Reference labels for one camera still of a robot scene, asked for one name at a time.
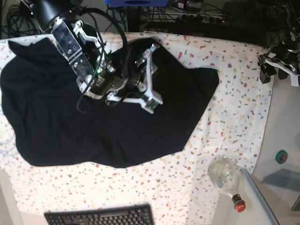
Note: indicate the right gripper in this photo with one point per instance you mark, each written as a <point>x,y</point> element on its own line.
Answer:
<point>123,76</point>

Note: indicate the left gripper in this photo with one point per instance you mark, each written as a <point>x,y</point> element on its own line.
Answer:
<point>285,57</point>

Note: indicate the black t-shirt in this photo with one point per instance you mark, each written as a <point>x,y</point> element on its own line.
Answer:
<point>39,95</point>

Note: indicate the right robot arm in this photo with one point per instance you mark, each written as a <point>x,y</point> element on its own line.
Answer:
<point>76,40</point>

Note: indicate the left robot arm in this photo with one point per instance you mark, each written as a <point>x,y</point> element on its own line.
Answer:
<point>289,11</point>

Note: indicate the blue box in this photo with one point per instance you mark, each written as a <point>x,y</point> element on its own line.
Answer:
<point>136,3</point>

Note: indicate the green tape roll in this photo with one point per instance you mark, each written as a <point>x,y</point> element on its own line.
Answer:
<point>281,156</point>

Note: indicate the clear bottle with orange cap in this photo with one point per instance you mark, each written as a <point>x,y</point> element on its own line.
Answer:
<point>225,176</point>

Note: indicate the terrazzo patterned tablecloth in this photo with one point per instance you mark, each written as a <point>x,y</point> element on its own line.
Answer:
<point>176,186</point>

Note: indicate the silver metal bar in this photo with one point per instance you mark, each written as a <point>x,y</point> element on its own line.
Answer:
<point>257,210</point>

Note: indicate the black computer keyboard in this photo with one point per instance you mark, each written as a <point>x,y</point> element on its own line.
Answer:
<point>131,215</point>

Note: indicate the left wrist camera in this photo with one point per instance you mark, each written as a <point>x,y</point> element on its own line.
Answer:
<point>295,80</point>

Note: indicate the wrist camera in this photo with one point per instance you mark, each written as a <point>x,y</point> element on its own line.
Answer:
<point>150,105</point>
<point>295,80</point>

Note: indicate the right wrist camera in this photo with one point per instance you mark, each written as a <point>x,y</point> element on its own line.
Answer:
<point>150,105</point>

